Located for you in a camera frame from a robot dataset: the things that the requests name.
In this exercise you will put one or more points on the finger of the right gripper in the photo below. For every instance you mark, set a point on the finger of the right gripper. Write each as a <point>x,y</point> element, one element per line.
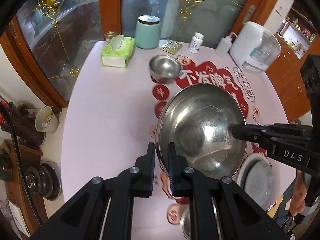
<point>290,134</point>

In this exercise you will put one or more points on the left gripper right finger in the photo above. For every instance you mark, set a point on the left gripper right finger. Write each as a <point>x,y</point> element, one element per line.
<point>219,208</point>

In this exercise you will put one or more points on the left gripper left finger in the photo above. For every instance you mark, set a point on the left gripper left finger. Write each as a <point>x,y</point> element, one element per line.
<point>103,208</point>

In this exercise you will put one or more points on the white paper plate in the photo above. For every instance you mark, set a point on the white paper plate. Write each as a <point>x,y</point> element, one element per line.
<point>255,177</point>

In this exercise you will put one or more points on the medium steel bowl pink base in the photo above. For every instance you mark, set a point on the medium steel bowl pink base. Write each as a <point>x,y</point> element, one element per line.
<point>185,224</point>

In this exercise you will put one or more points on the large steel bowl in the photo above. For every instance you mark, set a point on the large steel bowl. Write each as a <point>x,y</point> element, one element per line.
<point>199,120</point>

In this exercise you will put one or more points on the small steel bowl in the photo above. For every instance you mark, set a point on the small steel bowl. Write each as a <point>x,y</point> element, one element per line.
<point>164,69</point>

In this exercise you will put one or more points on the right hand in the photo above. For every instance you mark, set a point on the right hand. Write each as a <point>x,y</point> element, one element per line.
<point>297,204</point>

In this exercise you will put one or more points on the white storage cabinet box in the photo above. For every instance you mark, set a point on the white storage cabinet box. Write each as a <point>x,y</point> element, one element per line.
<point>255,48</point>

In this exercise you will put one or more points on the pink printed tablecloth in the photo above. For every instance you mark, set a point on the pink printed tablecloth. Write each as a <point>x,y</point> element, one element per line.
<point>109,119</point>

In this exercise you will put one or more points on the wooden cabinet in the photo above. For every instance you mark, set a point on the wooden cabinet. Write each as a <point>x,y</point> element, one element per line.
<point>298,38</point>

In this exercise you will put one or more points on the clear squeeze bottle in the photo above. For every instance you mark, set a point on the clear squeeze bottle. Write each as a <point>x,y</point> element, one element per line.
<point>224,45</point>

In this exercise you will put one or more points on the white bucket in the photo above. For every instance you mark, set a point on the white bucket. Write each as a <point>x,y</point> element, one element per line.
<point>46,121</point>

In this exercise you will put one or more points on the white supplement bottle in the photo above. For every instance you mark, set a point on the white supplement bottle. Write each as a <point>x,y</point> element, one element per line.
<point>196,43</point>

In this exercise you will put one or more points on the gold pill blister pack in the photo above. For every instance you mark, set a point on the gold pill blister pack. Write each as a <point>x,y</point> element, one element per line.
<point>171,47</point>

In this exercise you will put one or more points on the green tissue pack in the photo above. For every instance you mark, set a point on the green tissue pack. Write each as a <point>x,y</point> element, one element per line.
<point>118,52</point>

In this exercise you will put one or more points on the teal ceramic jar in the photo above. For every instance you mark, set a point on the teal ceramic jar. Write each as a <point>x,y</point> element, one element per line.
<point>148,32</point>

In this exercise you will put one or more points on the small glass jar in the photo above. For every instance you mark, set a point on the small glass jar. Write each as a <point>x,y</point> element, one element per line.
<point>109,35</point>

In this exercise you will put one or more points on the wooden glass sliding door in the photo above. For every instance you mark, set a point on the wooden glass sliding door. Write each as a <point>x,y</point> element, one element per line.
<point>47,41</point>

